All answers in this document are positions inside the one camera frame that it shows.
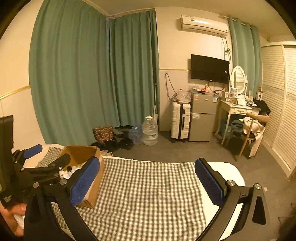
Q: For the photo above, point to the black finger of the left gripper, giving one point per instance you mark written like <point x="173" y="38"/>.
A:
<point x="20" y="156"/>
<point x="55" y="166"/>

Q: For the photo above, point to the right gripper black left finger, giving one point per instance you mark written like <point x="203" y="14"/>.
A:
<point x="50" y="214"/>

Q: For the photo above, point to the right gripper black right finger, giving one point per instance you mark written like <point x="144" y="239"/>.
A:
<point x="253" y="221"/>

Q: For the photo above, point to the person's left hand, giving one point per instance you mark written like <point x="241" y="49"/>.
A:
<point x="8" y="215"/>

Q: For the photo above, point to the brown cardboard box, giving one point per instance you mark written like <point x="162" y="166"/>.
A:
<point x="87" y="166"/>

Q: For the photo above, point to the floral patterned bag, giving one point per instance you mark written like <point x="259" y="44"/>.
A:
<point x="103" y="134"/>

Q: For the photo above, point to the white fluffy blanket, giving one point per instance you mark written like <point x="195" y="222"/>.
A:
<point x="231" y="176"/>

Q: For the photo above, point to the green checkered cloth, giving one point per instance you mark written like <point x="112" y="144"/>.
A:
<point x="143" y="200"/>

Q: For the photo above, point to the blue crushed water bottle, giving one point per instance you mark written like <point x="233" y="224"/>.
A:
<point x="135" y="134"/>

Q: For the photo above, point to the large clear water jug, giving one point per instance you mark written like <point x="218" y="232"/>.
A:
<point x="149" y="131"/>

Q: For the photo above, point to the large green curtain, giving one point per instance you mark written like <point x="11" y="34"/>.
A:
<point x="87" y="70"/>

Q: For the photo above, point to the wooden chair with clothes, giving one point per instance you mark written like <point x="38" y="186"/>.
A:
<point x="251" y="130"/>

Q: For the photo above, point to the white dressing table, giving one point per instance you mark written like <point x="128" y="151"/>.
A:
<point x="230" y="108"/>

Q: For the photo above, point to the white hard suitcase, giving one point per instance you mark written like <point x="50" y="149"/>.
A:
<point x="180" y="122"/>

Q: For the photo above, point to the silver mini fridge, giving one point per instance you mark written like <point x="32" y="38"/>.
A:
<point x="203" y="112"/>

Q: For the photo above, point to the white oval vanity mirror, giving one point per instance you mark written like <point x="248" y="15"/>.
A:
<point x="238" y="81"/>

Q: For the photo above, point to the white louvered wardrobe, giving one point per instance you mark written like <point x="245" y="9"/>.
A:
<point x="278" y="85"/>

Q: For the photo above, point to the green window curtain right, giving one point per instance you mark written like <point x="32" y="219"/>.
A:
<point x="246" y="51"/>

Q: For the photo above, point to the black wall television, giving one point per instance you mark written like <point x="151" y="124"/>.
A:
<point x="209" y="69"/>

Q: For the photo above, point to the white wall air conditioner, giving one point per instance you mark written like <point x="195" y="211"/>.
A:
<point x="203" y="25"/>

